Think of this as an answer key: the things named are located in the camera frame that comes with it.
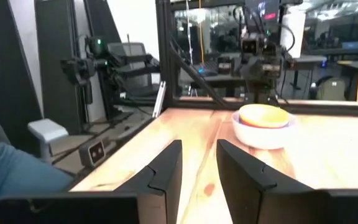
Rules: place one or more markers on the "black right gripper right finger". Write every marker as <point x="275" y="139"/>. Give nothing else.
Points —
<point x="247" y="193"/>

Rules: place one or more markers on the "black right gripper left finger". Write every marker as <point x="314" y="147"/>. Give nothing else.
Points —
<point x="163" y="186"/>

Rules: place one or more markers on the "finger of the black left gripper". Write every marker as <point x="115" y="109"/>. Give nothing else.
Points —
<point x="278" y="65"/>
<point x="225" y="64"/>

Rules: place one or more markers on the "yellow plastic bowl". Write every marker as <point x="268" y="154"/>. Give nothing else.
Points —
<point x="264" y="115"/>

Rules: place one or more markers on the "pink plastic bowl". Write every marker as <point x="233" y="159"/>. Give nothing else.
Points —
<point x="259" y="126"/>

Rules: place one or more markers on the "black keyboard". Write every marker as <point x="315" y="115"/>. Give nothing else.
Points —
<point x="208" y="69"/>

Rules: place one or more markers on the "white paper roll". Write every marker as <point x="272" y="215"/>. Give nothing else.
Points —
<point x="292" y="34"/>

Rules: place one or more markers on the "large white bowl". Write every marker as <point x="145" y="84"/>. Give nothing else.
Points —
<point x="259" y="138"/>

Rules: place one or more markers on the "dark display screen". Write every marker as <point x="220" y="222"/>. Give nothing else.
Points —
<point x="261" y="9"/>

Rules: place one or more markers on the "beige backpack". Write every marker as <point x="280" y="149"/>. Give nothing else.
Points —
<point x="331" y="88"/>

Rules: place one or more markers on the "gray mesh office chair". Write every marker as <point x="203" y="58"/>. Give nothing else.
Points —
<point x="126" y="49"/>

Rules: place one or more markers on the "seated person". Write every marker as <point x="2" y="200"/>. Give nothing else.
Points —
<point x="17" y="174"/>

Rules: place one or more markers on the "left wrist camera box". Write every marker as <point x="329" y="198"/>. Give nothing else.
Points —
<point x="250" y="46"/>

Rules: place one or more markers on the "black aluminium table frame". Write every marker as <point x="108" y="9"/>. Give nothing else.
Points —
<point x="163" y="46"/>

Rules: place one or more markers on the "white metal bracket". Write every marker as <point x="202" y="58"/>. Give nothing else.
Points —
<point x="159" y="99"/>

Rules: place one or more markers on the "small table-level camera box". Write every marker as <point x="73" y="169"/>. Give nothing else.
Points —
<point x="96" y="152"/>

